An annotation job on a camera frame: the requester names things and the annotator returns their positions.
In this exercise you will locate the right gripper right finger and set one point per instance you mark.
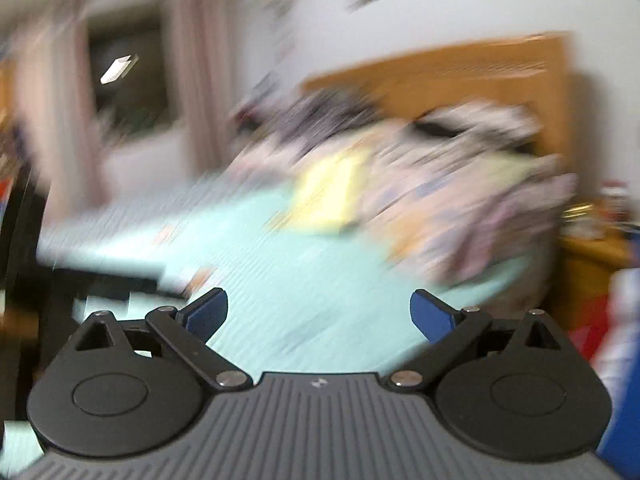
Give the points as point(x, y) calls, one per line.
point(450, 334)

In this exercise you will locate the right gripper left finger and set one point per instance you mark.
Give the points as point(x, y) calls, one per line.
point(184, 333)

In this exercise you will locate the bee pattern quilted bedspread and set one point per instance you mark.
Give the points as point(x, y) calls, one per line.
point(298, 302)

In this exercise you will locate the floral pink pillow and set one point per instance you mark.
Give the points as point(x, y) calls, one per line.
point(445, 210)

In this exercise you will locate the wooden nightstand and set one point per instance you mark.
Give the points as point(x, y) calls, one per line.
point(583, 274)

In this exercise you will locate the yellow paper sheet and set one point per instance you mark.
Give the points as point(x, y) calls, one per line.
point(326, 197)

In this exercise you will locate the dark patterned garment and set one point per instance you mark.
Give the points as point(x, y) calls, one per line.
point(322, 115)

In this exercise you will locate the wooden headboard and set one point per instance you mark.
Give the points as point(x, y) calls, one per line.
point(533, 70)

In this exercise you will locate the pink curtain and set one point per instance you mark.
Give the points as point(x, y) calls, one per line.
point(202, 48)

